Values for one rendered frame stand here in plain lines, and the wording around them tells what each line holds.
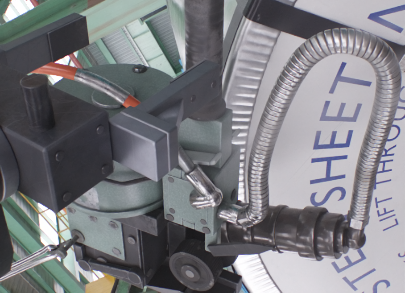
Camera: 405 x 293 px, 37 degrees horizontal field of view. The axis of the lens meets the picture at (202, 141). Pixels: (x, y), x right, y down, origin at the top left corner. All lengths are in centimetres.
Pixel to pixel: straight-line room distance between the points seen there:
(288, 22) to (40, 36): 34
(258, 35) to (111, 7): 497
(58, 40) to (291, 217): 33
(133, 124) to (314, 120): 47
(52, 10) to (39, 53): 604
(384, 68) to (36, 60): 27
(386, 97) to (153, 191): 26
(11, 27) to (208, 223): 609
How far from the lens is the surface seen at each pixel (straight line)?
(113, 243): 71
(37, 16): 657
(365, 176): 59
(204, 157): 58
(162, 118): 39
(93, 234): 72
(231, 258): 75
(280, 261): 97
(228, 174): 62
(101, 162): 38
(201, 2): 51
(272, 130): 53
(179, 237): 74
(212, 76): 43
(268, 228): 69
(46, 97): 34
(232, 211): 61
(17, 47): 48
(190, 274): 72
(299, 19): 73
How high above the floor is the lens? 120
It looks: 8 degrees up
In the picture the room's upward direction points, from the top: 115 degrees counter-clockwise
